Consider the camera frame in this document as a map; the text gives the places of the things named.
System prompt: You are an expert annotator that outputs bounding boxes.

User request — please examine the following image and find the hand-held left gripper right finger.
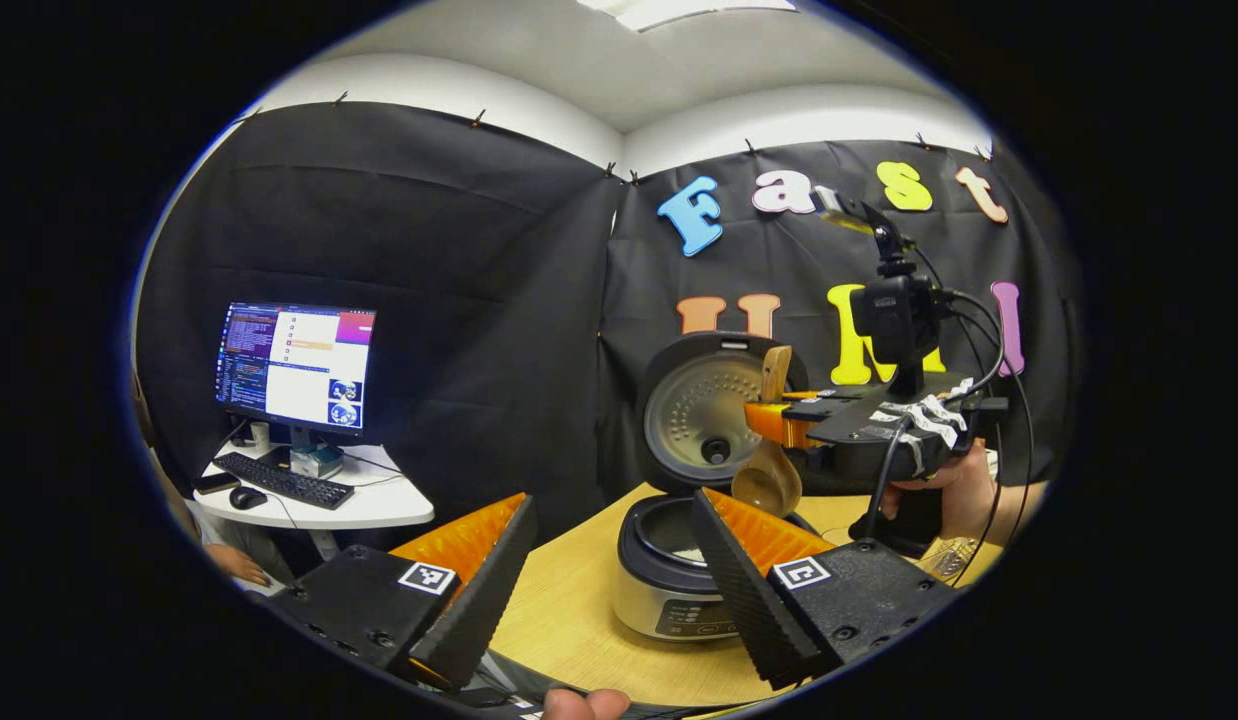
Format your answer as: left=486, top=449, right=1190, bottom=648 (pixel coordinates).
left=691, top=488, right=960, bottom=691

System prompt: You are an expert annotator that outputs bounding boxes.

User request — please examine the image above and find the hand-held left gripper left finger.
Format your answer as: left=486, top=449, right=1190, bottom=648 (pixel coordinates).
left=269, top=492, right=538, bottom=691

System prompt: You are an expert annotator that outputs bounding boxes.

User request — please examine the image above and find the wooden spoon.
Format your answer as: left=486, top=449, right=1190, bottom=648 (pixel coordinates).
left=731, top=345, right=805, bottom=518

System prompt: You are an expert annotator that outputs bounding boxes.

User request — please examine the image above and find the black silver rice cooker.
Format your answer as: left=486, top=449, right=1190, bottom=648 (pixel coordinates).
left=612, top=332, right=830, bottom=641

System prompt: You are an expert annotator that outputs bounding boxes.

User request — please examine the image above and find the clear chopstick holder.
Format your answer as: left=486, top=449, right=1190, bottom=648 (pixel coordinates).
left=919, top=537, right=980, bottom=584

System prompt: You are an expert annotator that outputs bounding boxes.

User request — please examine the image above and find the white desk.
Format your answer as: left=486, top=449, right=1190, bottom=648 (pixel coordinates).
left=192, top=440, right=435, bottom=531

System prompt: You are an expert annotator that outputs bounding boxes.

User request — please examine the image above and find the teal box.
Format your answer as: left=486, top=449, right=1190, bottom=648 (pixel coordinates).
left=289, top=445, right=345, bottom=479

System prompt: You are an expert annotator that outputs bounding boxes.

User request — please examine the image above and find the black keyboard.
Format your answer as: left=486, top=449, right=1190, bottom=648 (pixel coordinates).
left=212, top=452, right=356, bottom=511

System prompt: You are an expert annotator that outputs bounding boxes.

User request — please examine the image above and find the black backdrop cloth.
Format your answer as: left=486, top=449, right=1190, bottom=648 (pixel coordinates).
left=137, top=100, right=1080, bottom=531

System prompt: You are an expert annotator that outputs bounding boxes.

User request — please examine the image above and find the computer monitor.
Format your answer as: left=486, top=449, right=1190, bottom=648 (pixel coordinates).
left=215, top=302, right=378, bottom=437

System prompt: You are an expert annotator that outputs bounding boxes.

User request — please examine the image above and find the ceiling light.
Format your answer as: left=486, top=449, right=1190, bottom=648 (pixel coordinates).
left=579, top=0, right=798, bottom=33

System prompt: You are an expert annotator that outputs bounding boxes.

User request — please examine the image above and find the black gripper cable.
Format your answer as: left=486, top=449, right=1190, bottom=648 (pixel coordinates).
left=864, top=290, right=1035, bottom=546

